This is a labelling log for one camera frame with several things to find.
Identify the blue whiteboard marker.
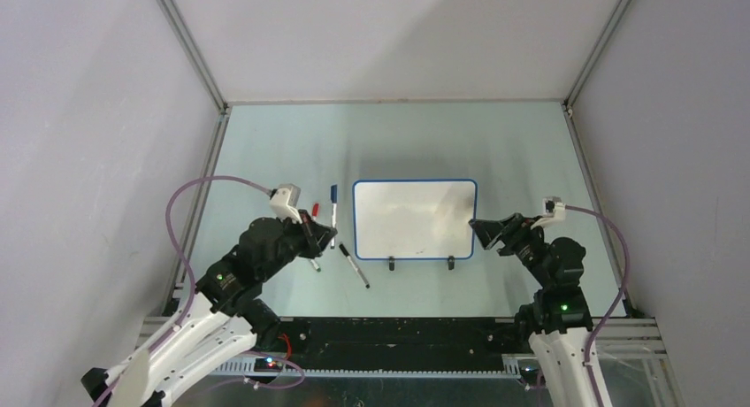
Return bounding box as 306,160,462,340
330,202,338,230

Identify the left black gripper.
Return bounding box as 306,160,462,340
259,208,337,280

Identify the green whiteboard marker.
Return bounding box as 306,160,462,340
310,258,322,273

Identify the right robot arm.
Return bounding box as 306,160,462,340
469,213,612,406

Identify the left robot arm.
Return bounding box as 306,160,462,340
81,211,337,406

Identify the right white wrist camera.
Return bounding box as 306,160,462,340
531,196,567,229

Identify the black whiteboard marker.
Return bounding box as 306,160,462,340
338,243,371,288

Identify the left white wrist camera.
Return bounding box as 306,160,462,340
269,183,302,223

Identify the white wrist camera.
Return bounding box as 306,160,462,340
269,183,302,223
531,196,567,229

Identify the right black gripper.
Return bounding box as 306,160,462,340
468,211,552,287

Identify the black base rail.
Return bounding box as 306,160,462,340
256,317,532,374

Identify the blue framed whiteboard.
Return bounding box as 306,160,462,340
352,179,478,261

